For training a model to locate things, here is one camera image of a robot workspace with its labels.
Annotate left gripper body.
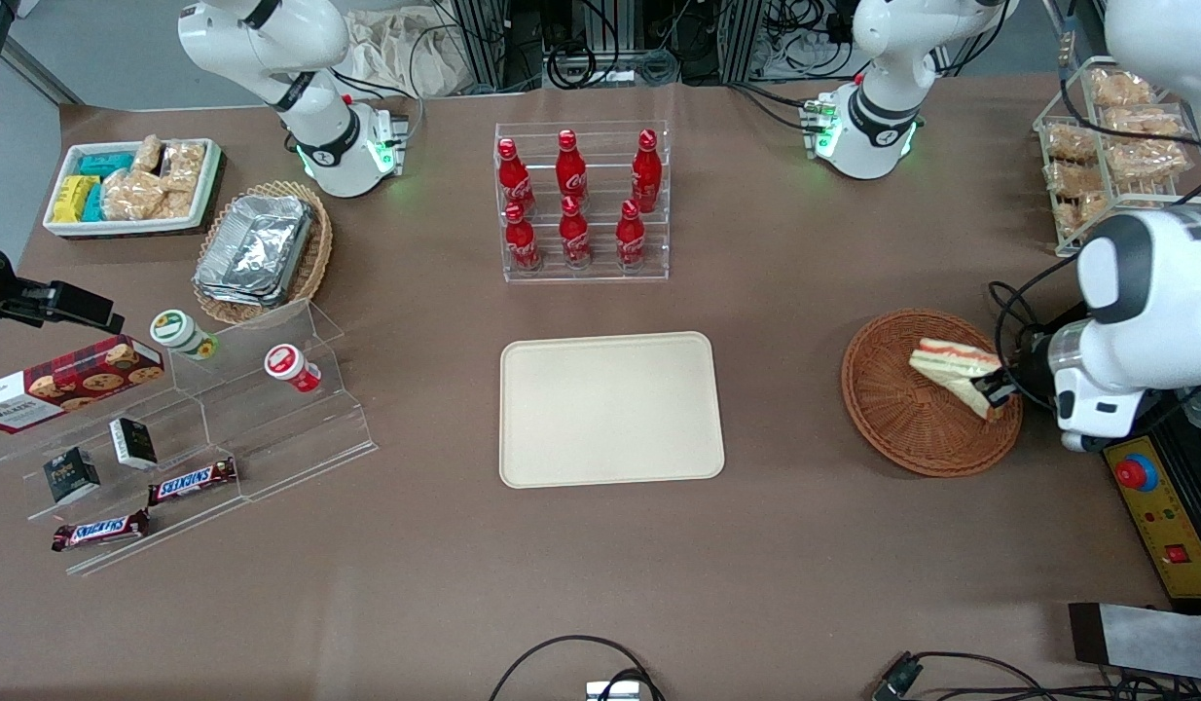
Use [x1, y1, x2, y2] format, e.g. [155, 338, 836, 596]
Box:
[1015, 324, 1090, 403]

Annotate triangular sandwich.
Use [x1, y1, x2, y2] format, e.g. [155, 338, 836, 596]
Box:
[909, 338, 1006, 422]

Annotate round brown wicker basket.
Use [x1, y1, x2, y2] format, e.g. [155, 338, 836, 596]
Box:
[842, 309, 1025, 478]

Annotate oval light wicker basket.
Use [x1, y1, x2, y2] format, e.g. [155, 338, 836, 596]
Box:
[194, 180, 334, 327]

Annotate cream plastic tray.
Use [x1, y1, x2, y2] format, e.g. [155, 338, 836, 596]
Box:
[499, 331, 726, 490]

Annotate Walkers tartan cookie box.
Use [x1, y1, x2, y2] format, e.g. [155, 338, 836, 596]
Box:
[0, 334, 165, 434]

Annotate green lid yogurt cup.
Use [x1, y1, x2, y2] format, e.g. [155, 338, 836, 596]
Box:
[150, 309, 219, 361]

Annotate yellow snack packet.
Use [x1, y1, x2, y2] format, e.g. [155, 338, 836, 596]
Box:
[53, 175, 100, 224]

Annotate black and white small box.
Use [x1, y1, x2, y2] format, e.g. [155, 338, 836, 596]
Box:
[109, 417, 159, 470]

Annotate clear cracker snack bag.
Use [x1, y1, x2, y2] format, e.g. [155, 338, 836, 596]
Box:
[1102, 105, 1187, 138]
[1053, 195, 1113, 240]
[1045, 161, 1108, 197]
[1087, 68, 1156, 108]
[1107, 141, 1191, 182]
[1046, 124, 1099, 163]

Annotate white rectangular snack bin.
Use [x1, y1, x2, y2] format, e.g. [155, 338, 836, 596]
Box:
[43, 138, 222, 238]

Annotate black box gold lettering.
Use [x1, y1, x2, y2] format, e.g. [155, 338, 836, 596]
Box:
[43, 446, 102, 504]

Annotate stacked foil containers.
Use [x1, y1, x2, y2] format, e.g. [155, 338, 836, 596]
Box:
[194, 195, 314, 308]

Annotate Snickers chocolate bar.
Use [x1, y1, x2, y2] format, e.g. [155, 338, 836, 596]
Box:
[52, 508, 151, 553]
[148, 457, 238, 506]

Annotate yellow emergency stop box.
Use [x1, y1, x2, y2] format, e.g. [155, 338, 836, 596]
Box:
[1102, 435, 1201, 603]

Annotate red lid yogurt cup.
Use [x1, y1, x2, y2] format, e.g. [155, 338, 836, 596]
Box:
[264, 344, 322, 393]

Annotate clear acrylic stepped stand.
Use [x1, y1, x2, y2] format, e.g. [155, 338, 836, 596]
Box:
[0, 300, 378, 577]

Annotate clear snack display rack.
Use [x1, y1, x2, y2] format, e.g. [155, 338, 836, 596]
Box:
[1034, 55, 1201, 257]

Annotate grey and black flat panel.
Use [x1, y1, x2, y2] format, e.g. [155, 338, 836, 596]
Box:
[1068, 602, 1201, 683]

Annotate red Coca-Cola bottle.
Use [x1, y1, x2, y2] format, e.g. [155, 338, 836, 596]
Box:
[498, 137, 536, 215]
[504, 202, 542, 274]
[632, 129, 663, 213]
[559, 196, 592, 270]
[556, 129, 589, 205]
[616, 200, 647, 272]

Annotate white crumpled cloth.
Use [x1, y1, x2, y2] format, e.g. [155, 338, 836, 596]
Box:
[343, 8, 471, 98]

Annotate clear acrylic bottle rack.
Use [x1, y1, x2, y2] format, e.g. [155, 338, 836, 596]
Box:
[493, 121, 672, 284]

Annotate aluminium equipment rack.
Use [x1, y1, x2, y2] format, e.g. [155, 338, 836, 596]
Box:
[448, 0, 859, 91]

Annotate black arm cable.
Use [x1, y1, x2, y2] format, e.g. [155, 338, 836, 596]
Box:
[988, 255, 1084, 390]

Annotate black cable with connector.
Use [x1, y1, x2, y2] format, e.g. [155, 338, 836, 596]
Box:
[873, 649, 1201, 701]

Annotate black looped cable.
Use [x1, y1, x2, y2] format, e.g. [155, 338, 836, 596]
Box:
[489, 635, 666, 701]

